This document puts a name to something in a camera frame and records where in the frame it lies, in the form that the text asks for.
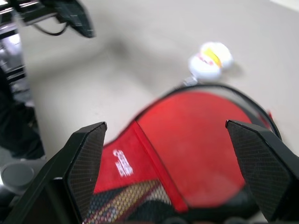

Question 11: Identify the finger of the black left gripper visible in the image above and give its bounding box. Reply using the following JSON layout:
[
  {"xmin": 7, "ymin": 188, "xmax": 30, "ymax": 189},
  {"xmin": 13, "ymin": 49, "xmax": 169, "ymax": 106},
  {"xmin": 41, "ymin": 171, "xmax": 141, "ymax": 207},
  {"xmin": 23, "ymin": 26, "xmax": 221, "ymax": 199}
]
[{"xmin": 43, "ymin": 0, "xmax": 97, "ymax": 39}]

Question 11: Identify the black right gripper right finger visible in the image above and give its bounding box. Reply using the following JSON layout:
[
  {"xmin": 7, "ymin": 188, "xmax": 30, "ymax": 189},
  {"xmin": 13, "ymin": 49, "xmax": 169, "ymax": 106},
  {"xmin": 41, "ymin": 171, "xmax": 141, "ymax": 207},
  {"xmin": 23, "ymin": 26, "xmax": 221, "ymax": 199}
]
[{"xmin": 225, "ymin": 119, "xmax": 299, "ymax": 224}]

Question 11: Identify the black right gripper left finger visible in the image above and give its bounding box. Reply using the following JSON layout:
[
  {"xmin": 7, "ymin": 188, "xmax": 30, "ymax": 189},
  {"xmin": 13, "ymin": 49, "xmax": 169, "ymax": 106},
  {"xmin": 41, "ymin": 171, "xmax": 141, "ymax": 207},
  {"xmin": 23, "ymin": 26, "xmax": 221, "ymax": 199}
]
[{"xmin": 0, "ymin": 121, "xmax": 108, "ymax": 224}]

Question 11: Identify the black paddle case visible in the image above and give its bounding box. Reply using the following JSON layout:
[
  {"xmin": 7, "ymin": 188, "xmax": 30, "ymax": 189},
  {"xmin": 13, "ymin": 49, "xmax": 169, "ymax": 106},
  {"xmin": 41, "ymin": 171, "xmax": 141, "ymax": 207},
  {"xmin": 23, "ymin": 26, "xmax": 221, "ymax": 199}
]
[{"xmin": 81, "ymin": 84, "xmax": 281, "ymax": 224}]

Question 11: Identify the red table tennis paddle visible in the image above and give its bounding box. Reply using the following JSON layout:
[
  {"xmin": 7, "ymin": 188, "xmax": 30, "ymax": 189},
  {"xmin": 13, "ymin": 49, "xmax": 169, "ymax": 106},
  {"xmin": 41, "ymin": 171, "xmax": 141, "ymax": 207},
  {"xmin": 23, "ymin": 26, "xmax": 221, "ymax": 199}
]
[{"xmin": 84, "ymin": 91, "xmax": 254, "ymax": 224}]

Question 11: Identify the silver and black robot body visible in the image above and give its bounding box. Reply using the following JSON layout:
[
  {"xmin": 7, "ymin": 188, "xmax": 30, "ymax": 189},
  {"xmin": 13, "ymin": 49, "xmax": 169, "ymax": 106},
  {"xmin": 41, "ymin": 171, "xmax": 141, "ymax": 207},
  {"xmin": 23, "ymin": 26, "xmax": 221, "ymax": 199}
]
[{"xmin": 0, "ymin": 13, "xmax": 46, "ymax": 210}]

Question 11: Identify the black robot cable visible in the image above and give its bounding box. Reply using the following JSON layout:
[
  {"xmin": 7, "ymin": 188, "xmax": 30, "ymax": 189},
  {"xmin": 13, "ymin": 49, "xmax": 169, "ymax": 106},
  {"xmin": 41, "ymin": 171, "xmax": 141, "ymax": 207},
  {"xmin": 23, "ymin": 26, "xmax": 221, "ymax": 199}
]
[{"xmin": 34, "ymin": 22, "xmax": 69, "ymax": 36}]

